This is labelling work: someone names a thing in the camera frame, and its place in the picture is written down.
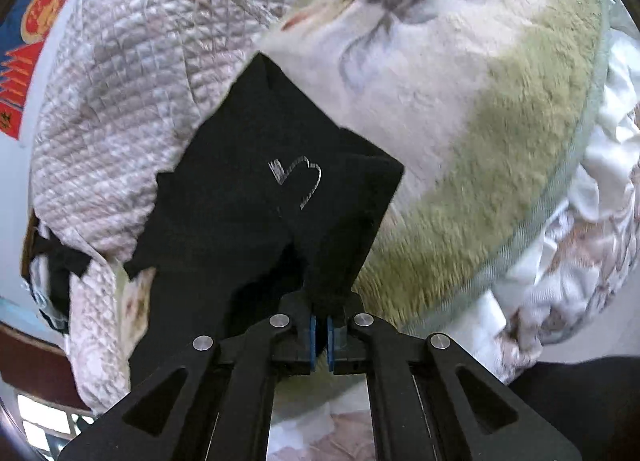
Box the dark clothes pile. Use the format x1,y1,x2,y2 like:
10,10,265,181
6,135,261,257
21,213,91,334

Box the beige quilted bedspread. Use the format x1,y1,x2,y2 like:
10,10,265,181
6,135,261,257
30,0,296,413

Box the floral fleece blanket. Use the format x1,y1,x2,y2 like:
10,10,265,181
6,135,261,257
258,0,608,337

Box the black pants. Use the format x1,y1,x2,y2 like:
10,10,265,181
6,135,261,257
125,55,404,383

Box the red blue wall poster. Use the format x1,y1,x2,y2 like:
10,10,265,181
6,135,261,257
1,0,66,140

